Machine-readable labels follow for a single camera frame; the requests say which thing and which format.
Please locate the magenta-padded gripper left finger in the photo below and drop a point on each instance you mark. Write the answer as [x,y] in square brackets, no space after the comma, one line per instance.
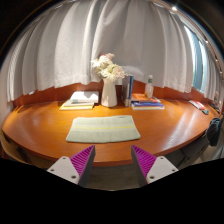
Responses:
[66,168]

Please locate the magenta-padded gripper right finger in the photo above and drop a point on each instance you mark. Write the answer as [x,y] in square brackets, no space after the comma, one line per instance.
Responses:
[156,168]

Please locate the pale green towel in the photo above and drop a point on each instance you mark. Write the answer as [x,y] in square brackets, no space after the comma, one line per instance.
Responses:
[103,130]

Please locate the white-edged lying book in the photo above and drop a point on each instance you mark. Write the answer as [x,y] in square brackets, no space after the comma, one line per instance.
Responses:
[148,108]

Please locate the yellow lying book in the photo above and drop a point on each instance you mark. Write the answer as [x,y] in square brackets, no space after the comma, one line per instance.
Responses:
[75,108]

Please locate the blue lying book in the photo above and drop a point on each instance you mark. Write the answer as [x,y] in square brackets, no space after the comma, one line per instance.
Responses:
[146,104]

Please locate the pale grey lying book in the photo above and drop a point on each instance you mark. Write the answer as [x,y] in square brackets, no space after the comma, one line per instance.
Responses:
[71,103]

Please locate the dark jacket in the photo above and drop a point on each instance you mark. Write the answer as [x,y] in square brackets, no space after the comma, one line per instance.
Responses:
[214,131]

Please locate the white lying book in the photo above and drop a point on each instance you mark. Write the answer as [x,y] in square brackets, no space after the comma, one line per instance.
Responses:
[85,96]

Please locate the small dark object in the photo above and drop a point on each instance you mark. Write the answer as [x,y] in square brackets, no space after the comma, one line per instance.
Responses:
[205,112]

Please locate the clear bottle with green cap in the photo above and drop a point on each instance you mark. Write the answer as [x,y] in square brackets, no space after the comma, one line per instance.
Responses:
[149,88]

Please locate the dark grey standing book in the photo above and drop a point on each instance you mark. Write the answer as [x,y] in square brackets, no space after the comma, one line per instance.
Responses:
[125,90]

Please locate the white ceramic vase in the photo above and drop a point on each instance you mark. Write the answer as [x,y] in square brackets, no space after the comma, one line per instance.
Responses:
[109,95]

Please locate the blue standing book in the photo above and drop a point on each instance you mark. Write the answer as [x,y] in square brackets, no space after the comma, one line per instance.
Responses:
[131,86]

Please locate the white flower bouquet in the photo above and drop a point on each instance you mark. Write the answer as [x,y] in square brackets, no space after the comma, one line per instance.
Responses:
[108,68]

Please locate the window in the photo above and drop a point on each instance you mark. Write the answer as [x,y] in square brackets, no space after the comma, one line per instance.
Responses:
[197,63]

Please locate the white curtain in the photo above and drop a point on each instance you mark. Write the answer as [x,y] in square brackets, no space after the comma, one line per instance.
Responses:
[100,33]

